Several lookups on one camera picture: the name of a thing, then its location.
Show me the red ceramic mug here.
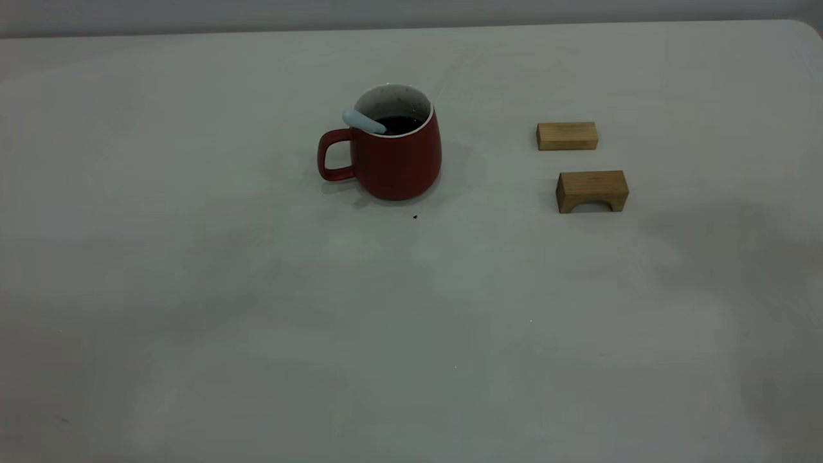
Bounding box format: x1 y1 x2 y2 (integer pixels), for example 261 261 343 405
317 83 443 201

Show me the arched wooden block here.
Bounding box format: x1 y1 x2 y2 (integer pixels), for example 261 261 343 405
556 170 629 214

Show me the spoon with pale blue handle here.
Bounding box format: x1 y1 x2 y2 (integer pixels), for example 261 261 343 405
341 107 389 136

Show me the flat rectangular wooden block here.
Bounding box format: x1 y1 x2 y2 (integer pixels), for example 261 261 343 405
536 122 599 152

